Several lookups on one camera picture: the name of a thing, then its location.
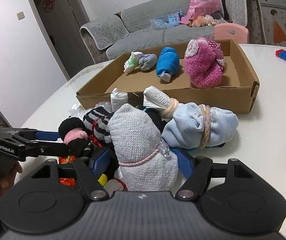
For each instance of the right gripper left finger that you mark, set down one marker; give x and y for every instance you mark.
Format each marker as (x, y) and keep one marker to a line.
(88, 172)

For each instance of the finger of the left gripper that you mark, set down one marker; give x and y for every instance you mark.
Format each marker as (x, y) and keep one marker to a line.
(46, 148)
(47, 136)

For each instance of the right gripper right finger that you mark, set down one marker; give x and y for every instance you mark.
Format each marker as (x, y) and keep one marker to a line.
(197, 173)

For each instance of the orange plastic bag bundle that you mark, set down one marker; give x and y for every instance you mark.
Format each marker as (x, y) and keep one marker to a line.
(66, 171)

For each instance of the white sock red tie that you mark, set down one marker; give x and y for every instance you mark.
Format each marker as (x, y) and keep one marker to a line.
(115, 185)

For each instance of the black sock pink tie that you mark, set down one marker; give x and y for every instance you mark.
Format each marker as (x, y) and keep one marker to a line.
(74, 134)

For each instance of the light blue sock bundle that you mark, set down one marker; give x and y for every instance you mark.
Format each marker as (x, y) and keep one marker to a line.
(199, 126)

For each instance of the black grey striped sock bundle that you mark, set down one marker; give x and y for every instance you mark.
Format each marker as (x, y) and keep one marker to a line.
(96, 121)

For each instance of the white grey knit sock bundle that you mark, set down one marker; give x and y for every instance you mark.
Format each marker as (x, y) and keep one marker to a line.
(145, 160)

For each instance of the small white roll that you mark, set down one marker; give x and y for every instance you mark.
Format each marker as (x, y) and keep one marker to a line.
(117, 99)

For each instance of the white N95 mask roll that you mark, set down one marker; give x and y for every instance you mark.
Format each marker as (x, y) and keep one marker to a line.
(157, 100)

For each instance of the pink fluffy sock bundle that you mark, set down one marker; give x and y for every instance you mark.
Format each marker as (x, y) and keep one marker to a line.
(204, 62)

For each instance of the white sock green tie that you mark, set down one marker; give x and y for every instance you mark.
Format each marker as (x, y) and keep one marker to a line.
(132, 62)

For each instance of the small grey sock bundle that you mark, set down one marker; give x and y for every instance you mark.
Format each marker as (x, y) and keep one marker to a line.
(147, 62)

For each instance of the brown cardboard box tray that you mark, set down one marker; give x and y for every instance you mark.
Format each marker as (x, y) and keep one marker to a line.
(237, 91)

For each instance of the dark grey door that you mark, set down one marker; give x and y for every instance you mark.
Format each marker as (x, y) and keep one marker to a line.
(60, 22)

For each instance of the pink plastic chair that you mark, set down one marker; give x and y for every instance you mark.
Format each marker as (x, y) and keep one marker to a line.
(231, 31)

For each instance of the orange plush toy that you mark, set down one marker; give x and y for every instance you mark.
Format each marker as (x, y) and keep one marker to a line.
(201, 21)

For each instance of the blue toy castle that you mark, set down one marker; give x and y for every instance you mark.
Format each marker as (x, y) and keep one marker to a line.
(172, 20)

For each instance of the grey covered sofa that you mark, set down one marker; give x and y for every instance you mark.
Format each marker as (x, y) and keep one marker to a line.
(147, 26)

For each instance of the pink plastic bag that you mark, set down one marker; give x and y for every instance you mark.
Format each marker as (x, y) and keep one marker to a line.
(200, 8)

